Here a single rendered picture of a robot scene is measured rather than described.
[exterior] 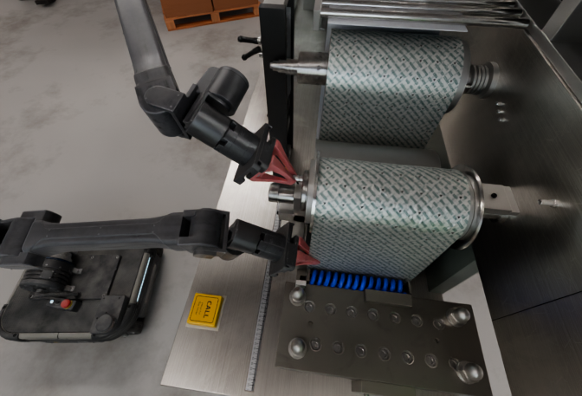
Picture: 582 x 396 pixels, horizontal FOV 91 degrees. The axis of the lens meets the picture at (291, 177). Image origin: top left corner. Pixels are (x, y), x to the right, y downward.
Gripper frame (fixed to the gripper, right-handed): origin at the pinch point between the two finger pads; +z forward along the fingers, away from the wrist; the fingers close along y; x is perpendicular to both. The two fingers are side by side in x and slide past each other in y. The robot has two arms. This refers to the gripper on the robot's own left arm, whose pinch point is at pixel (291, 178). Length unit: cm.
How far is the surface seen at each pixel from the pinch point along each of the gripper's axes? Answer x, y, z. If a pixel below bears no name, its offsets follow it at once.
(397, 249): 7.0, 7.4, 20.9
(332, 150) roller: 3.0, -10.1, 6.8
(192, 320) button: -39.7, 19.8, 5.6
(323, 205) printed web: 6.0, 6.9, 3.2
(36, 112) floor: -248, -134, -115
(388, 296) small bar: -2.5, 11.4, 31.2
